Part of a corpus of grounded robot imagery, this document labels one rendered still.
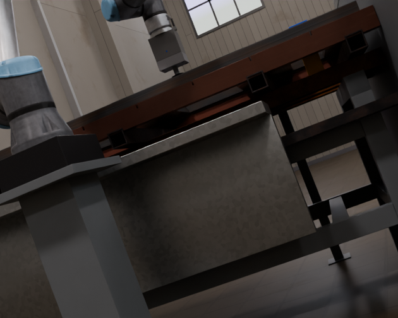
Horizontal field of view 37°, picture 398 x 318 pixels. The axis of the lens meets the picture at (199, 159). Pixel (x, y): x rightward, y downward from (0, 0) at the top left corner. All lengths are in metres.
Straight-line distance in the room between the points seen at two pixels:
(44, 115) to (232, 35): 10.73
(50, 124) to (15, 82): 0.12
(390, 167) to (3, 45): 1.10
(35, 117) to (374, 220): 0.98
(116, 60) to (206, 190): 7.16
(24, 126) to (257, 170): 0.64
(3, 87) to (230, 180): 0.66
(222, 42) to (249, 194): 10.50
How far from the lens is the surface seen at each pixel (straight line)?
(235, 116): 1.53
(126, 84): 8.72
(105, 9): 1.84
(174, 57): 1.83
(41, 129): 1.42
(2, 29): 1.67
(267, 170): 1.68
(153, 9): 1.87
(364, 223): 1.80
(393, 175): 1.78
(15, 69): 1.47
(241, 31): 12.06
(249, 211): 1.70
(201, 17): 12.28
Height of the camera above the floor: 0.56
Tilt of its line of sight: 2 degrees up
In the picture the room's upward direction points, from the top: 21 degrees counter-clockwise
